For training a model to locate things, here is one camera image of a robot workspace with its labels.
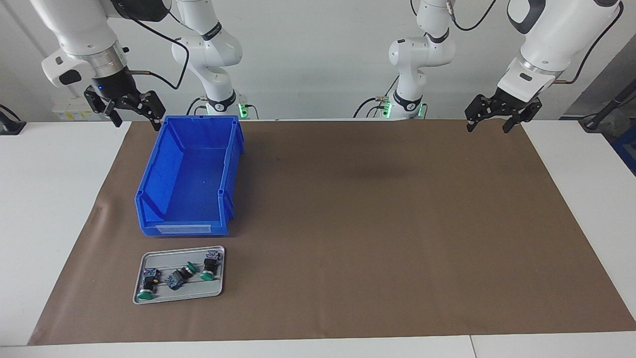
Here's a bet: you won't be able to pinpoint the blue crate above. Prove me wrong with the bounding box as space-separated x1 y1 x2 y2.
612 124 636 176

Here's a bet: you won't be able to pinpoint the black clamp mount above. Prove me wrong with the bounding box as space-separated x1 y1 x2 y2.
0 104 26 136

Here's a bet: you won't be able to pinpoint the grey metal tray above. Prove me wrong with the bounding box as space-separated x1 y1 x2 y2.
132 246 226 305

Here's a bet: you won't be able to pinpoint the green push button switch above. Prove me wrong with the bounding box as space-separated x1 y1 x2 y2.
165 261 198 291
200 251 223 281
138 268 162 302

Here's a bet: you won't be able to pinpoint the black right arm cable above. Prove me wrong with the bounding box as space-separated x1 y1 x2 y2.
112 0 190 91

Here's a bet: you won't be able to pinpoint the brown paper table mat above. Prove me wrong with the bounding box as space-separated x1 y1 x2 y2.
27 119 636 346

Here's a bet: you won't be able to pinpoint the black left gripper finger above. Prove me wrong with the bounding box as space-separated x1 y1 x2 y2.
502 97 543 134
465 94 500 133

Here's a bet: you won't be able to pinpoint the blue plastic storage bin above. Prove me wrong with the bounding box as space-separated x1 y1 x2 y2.
134 115 245 237

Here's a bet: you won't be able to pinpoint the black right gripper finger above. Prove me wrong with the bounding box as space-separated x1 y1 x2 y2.
123 91 166 132
83 86 123 128

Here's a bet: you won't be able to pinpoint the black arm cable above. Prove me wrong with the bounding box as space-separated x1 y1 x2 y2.
112 0 190 91
447 0 625 85

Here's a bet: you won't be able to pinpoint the black stand pole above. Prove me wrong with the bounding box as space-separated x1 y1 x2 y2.
579 80 636 133

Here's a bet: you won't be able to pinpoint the white power strip box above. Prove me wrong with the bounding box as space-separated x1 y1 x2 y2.
52 97 107 121

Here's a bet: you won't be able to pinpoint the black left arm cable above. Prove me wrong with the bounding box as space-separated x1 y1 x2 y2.
447 0 625 85

